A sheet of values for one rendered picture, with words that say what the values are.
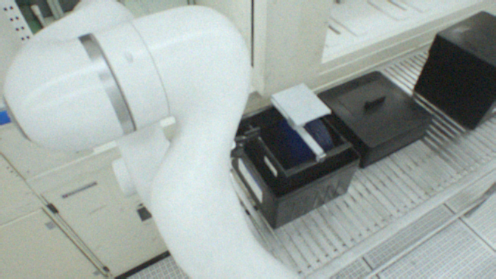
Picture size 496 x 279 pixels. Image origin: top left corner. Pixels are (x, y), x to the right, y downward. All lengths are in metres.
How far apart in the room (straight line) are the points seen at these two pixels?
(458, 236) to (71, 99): 2.02
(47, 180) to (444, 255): 1.78
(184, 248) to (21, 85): 0.22
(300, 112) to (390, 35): 0.84
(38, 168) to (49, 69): 0.83
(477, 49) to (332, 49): 0.49
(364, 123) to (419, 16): 0.75
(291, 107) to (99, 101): 0.62
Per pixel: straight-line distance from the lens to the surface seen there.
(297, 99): 0.89
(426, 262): 2.00
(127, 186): 0.76
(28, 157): 1.11
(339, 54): 1.44
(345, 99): 1.25
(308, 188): 0.92
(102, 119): 0.32
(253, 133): 0.82
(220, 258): 0.41
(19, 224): 1.30
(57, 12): 1.81
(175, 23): 0.34
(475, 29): 1.50
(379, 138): 1.16
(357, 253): 1.04
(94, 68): 0.32
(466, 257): 2.11
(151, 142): 0.64
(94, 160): 1.15
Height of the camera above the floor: 1.68
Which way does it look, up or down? 50 degrees down
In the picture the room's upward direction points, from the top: straight up
